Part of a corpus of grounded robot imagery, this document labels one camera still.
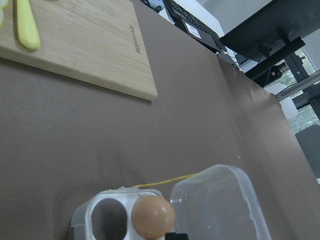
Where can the brown egg in box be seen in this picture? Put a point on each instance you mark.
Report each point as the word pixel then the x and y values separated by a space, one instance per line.
pixel 152 216

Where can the clear plastic egg box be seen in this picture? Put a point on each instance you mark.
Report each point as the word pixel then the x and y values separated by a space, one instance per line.
pixel 218 203

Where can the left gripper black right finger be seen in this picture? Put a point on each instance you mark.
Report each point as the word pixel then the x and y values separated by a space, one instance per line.
pixel 182 236

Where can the black monitor stand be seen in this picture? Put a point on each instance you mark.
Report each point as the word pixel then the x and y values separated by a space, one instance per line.
pixel 273 33

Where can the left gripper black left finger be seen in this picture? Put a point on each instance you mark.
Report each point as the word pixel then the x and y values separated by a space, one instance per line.
pixel 171 236

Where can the wooden cutting board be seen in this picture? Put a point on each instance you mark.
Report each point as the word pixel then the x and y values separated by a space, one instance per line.
pixel 95 41

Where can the black keyboard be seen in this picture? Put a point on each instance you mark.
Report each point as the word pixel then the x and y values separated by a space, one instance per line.
pixel 177 12

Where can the yellow plastic knife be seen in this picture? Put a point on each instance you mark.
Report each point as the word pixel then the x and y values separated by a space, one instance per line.
pixel 26 26

